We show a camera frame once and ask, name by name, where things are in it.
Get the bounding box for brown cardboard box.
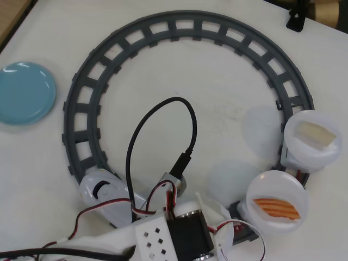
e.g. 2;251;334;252
309;0;348;28

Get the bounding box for black clamp bracket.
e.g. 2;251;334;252
285;0;309;33

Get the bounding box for red black servo wires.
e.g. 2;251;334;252
0;181;181;255

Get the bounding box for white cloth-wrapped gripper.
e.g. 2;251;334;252
195;191;236;261

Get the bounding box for grey circular toy train track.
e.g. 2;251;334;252
61;10;313;243

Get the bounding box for white round plastic plate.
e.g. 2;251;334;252
246;170;309;233
283;110;343;171

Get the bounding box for pale white squid sushi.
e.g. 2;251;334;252
295;121;337;149

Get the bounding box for black USB cable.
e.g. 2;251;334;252
0;97;198;261

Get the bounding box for white and red looped wire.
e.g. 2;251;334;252
213;219;270;261

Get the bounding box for white Shinkansen toy locomotive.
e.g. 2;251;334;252
78;169;147;226

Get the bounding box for orange striped salmon sushi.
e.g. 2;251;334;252
252;198;302;220

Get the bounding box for blue round dish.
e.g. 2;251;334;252
0;61;57;126

